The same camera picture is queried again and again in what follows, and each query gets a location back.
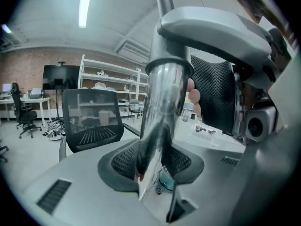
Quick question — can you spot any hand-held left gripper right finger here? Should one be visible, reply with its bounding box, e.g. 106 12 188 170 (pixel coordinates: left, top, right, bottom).
164 144 245 212

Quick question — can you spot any black television stand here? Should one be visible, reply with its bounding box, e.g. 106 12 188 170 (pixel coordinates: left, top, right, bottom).
55 89 61 121

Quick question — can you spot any white shelving unit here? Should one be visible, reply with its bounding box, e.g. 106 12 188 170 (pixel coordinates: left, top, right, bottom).
79 54 151 119

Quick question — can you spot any gray gripper camera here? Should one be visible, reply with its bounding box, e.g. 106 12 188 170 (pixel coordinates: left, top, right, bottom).
245 106 279 143

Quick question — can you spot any ceiling tube light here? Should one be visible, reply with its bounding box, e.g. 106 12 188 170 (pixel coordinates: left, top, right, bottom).
78 0 95 29
0 23 13 34

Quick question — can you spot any long white desk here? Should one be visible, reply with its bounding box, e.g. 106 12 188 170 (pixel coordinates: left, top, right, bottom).
0 97 52 128

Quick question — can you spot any black folding chair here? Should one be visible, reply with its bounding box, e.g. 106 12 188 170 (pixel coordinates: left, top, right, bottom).
127 98 143 125

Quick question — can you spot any open laptop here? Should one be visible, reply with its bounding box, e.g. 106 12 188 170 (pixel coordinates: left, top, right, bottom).
0 83 13 97

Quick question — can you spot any white curved table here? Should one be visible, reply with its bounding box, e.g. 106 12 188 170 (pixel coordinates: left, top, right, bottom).
175 121 246 153

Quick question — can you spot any person's right hand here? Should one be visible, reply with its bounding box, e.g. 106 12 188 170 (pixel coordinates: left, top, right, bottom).
187 78 203 117

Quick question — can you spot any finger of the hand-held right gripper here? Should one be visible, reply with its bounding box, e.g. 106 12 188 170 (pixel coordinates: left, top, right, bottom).
189 55 237 136
157 6 272 72

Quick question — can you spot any black mesh office chair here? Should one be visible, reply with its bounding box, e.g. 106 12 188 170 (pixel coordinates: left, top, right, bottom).
58 88 141 162

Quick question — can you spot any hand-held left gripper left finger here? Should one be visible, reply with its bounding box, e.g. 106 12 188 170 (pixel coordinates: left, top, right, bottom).
22 138 163 226

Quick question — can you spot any ceiling air conditioner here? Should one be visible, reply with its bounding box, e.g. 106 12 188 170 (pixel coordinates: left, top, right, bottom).
116 42 151 63

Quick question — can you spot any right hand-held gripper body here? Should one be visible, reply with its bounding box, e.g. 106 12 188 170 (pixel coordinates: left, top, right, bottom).
234 26 300 146

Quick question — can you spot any black television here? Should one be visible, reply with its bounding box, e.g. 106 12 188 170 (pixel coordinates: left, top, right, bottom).
42 65 81 91

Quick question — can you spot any pile of cables and gear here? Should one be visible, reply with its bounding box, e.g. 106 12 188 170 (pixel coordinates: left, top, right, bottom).
41 118 66 141

